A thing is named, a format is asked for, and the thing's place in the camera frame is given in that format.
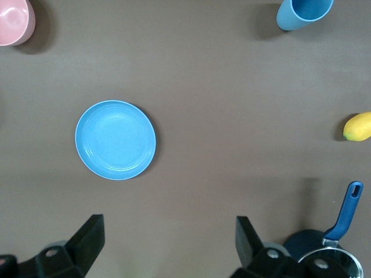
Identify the pink deep bowl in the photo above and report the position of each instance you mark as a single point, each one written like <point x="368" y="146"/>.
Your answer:
<point x="13" y="23"/>

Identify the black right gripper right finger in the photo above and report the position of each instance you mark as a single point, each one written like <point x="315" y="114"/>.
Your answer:
<point x="252" y="255"/>

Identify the glass lid blue knob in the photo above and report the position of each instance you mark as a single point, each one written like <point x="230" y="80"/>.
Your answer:
<point x="347" y="262"/>

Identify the blue cup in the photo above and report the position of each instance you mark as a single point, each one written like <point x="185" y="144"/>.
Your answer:
<point x="290" y="20"/>

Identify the dark blue saucepan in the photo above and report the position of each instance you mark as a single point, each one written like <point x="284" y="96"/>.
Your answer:
<point x="346" y="211"/>

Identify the blue shallow plate bowl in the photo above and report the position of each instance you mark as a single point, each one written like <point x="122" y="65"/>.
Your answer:
<point x="116" y="140"/>

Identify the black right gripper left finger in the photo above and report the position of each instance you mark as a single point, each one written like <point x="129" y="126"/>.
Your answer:
<point x="78" y="249"/>

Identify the yellow lemon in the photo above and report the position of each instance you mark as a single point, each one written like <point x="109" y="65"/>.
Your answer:
<point x="359" y="127"/>

